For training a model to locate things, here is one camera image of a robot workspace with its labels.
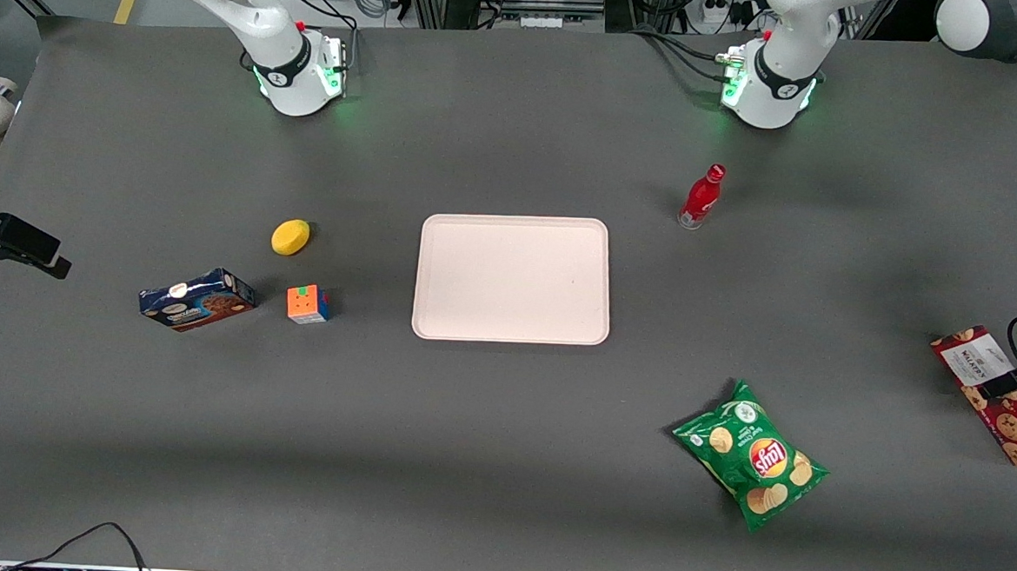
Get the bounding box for red cookie box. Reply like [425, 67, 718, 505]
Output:
[924, 322, 1017, 468]

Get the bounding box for blue cookie box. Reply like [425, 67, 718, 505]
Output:
[136, 263, 260, 336]

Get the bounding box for white plastic tray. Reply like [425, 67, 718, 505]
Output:
[410, 209, 616, 350]

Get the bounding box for yellow lemon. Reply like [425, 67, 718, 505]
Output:
[269, 217, 312, 258]

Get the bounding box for green chips bag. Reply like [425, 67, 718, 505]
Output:
[667, 375, 835, 538]

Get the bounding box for colourful puzzle cube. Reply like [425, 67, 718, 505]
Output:
[284, 283, 334, 327]

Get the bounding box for red drink bottle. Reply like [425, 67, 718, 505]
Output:
[677, 162, 728, 232]

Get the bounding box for black cable at table edge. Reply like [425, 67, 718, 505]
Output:
[0, 515, 154, 571]

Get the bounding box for black right base cable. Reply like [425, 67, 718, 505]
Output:
[289, 0, 365, 76]

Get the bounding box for black left base cables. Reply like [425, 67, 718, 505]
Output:
[628, 24, 736, 83]

